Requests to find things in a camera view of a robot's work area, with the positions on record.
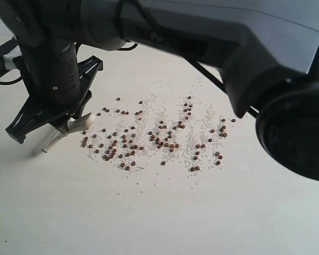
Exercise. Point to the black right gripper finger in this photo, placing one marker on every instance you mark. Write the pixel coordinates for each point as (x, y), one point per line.
(61, 124)
(78, 113)

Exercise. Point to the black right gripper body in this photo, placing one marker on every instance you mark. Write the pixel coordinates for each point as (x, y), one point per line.
(56, 83)

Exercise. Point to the white paint brush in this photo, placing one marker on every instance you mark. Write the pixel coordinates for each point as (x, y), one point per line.
(55, 135)

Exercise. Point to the scattered brown round pellets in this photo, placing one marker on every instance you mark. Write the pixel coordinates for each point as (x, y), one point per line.
(183, 131)

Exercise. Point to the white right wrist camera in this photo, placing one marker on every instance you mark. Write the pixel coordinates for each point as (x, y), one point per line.
(8, 51)

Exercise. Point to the scattered white rice grains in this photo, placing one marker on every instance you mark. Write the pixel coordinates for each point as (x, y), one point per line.
(231, 176)

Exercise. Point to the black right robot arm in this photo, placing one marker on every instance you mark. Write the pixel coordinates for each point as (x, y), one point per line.
(263, 54)

